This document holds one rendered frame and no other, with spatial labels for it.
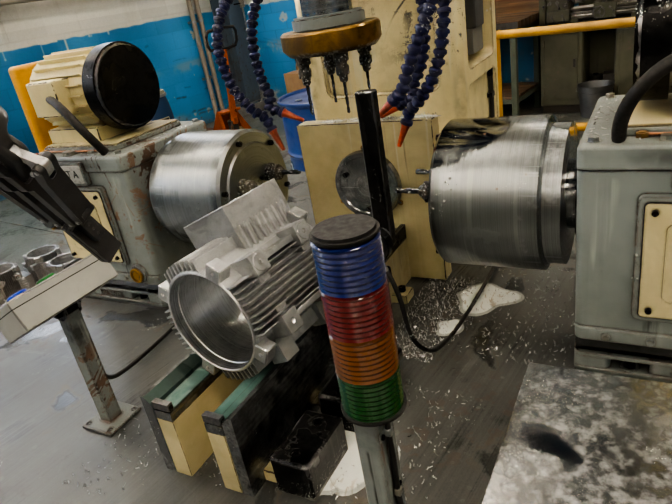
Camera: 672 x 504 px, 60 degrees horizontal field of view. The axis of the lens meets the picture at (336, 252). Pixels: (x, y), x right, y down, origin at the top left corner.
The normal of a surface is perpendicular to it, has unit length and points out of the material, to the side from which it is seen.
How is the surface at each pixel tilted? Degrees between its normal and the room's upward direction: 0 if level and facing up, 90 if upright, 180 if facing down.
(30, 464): 0
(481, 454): 0
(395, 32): 90
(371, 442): 90
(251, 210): 67
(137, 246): 89
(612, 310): 89
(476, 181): 62
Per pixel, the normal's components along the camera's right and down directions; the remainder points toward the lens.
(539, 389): -0.16, -0.90
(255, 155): 0.87, 0.07
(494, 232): -0.42, 0.58
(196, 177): -0.47, -0.10
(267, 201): 0.70, -0.26
